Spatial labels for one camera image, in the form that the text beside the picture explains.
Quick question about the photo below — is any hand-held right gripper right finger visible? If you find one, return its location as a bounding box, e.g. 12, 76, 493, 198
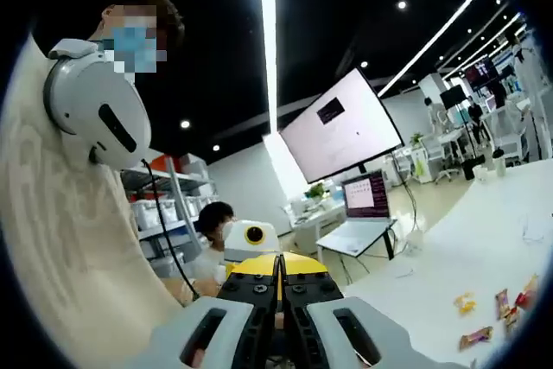
281, 252, 470, 369

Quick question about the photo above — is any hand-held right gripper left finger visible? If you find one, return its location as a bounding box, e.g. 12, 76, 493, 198
149, 252, 283, 369

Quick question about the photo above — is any brown purple-label food bar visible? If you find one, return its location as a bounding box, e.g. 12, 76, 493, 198
494, 289, 514, 321
458, 326, 494, 351

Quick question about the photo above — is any laptop stand table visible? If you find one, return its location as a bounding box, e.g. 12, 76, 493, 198
314, 218, 398, 277

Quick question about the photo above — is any metal storage shelf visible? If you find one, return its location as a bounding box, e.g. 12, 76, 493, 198
120, 155, 217, 279

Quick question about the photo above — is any white office desk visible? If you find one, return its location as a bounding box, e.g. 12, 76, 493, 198
289, 200, 346, 253

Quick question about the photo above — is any white storage box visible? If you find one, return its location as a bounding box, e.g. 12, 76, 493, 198
131, 199, 178, 232

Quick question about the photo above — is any open laptop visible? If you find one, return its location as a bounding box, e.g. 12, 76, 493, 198
317, 169, 398, 258

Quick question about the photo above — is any large monitor screen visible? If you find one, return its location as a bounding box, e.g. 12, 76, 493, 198
278, 67, 405, 184

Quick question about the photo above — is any person wearing headset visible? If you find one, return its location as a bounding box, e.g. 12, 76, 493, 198
0, 34, 195, 369

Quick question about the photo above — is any white office chair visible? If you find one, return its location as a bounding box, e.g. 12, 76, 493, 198
434, 143, 461, 184

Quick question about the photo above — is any long ceiling light strip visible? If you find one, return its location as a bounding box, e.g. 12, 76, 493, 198
257, 0, 278, 133
376, 0, 493, 98

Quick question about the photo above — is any white lidded cup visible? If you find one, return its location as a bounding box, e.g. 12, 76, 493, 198
492, 147, 507, 178

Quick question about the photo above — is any person's head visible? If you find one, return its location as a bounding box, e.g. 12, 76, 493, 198
88, 0, 187, 89

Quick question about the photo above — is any black screen on tripod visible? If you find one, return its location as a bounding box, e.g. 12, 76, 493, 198
439, 85, 485, 171

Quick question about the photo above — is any black chest device cable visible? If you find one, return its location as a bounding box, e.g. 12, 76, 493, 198
140, 157, 202, 302

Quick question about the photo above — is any black hanging cable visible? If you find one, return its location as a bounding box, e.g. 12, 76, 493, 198
388, 150, 423, 234

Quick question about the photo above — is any purple wall screen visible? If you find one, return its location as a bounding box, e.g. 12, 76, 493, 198
464, 55, 498, 85

